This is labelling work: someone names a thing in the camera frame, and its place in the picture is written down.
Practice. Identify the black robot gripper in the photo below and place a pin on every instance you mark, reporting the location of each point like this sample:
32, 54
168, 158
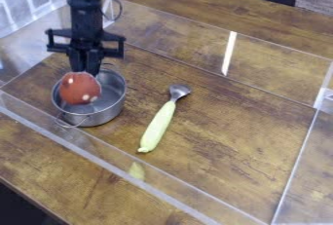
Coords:
86, 40

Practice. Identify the small silver pot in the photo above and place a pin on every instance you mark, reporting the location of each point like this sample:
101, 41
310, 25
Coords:
100, 112

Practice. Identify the spoon with yellow-green handle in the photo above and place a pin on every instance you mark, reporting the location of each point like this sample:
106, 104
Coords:
157, 128

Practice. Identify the clear acrylic enclosure wall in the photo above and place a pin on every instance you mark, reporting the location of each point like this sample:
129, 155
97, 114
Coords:
246, 158

